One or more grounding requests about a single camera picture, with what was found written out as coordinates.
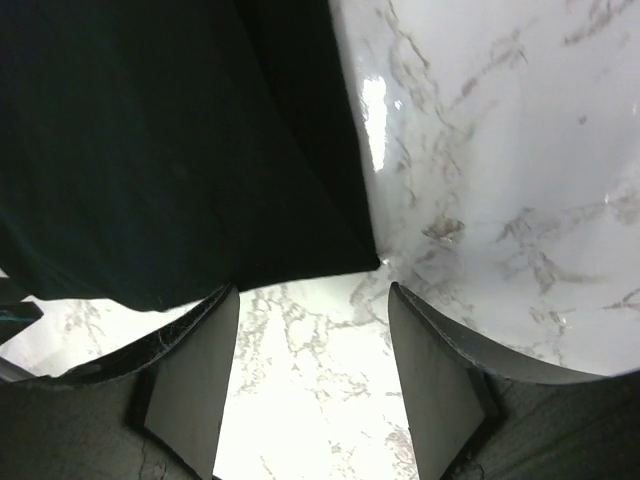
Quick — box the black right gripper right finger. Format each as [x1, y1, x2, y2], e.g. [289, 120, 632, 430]
[388, 284, 639, 479]

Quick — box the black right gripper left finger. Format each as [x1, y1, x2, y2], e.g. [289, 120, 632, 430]
[1, 285, 240, 479]

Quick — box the black t-shirt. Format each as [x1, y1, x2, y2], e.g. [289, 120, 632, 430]
[1, 1, 379, 311]

